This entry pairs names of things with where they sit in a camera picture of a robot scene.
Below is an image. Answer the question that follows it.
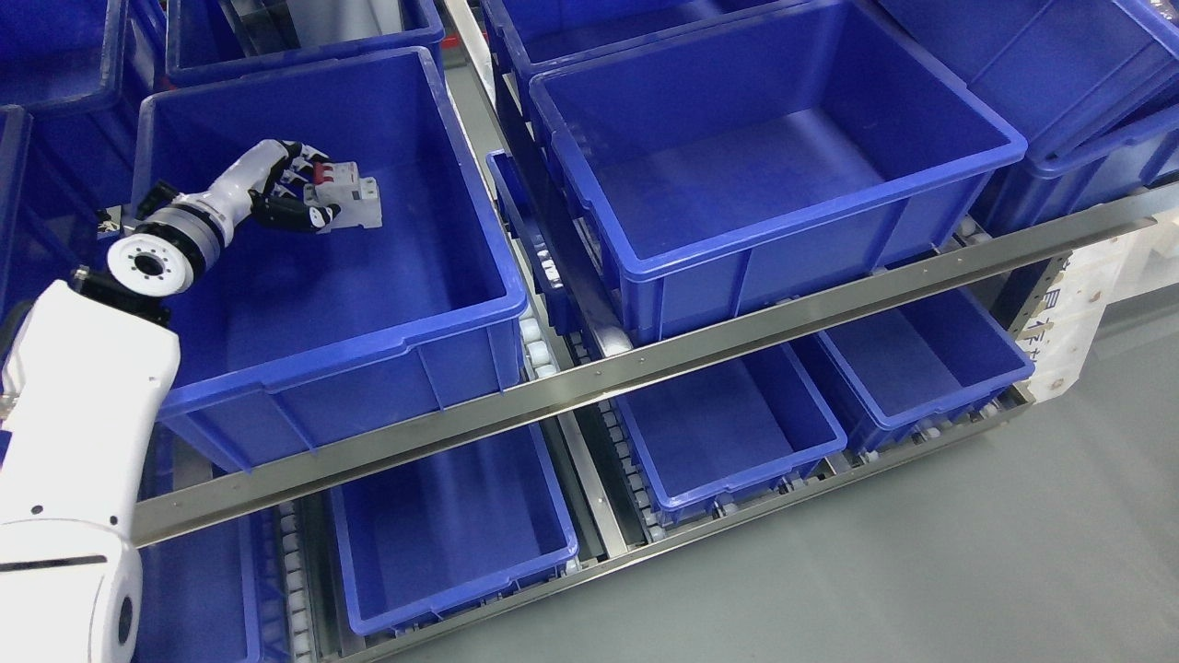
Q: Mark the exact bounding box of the large blue bin centre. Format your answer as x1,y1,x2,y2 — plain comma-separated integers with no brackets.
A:
528,1,1027,344

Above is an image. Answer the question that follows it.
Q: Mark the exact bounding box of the grey red circuit breaker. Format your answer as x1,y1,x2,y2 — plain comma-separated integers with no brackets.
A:
303,162,382,234

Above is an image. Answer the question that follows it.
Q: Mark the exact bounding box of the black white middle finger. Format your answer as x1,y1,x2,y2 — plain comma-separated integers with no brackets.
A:
281,163,325,185

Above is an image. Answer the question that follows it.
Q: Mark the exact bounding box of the blue bin top left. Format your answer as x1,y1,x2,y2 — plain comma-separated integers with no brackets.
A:
165,1,446,87

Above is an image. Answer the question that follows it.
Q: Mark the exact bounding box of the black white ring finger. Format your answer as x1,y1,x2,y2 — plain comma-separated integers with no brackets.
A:
286,145,330,169

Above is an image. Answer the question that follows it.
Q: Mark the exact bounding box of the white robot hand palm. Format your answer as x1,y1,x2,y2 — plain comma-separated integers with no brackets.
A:
204,140,289,229

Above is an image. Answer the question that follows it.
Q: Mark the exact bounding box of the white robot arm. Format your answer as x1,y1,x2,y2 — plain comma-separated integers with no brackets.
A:
1,139,341,662

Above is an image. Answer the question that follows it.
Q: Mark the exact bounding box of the blue bin lower left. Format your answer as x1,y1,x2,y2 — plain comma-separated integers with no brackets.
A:
330,424,578,636

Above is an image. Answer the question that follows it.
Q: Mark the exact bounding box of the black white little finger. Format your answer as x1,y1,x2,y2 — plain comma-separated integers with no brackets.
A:
278,140,308,157

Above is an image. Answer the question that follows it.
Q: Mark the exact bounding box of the blue bin bottom left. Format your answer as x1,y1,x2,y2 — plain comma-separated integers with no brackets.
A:
129,433,296,663

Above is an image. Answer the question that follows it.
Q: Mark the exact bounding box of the blue bin top centre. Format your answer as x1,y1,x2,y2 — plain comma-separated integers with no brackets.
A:
483,1,792,88

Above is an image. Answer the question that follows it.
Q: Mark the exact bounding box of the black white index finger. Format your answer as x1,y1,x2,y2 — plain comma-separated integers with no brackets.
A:
274,169,312,201

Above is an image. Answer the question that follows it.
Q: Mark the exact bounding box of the blue bin lower middle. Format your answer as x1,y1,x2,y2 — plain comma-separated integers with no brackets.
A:
614,343,849,529

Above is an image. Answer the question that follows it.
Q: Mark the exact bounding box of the blue bin upper right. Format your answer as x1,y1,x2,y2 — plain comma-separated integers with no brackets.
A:
881,1,1178,236

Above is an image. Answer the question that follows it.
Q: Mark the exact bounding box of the steel shelf rack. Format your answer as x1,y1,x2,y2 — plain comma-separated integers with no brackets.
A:
92,0,1179,663

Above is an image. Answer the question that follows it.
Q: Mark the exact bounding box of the large blue bin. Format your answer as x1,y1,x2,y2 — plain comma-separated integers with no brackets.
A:
528,1,1027,344
132,47,527,471

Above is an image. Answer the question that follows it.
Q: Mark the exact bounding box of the large blue bin left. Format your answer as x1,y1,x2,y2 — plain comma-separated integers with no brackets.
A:
132,47,527,471

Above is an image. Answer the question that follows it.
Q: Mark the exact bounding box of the blue bin lower right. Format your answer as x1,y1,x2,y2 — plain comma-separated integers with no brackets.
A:
790,288,1034,454

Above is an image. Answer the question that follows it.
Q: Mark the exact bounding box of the blue bin far left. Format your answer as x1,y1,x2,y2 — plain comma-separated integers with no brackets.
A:
1,1,166,313

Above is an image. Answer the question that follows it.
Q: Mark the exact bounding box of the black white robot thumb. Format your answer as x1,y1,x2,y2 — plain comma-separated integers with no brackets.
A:
250,193,342,231

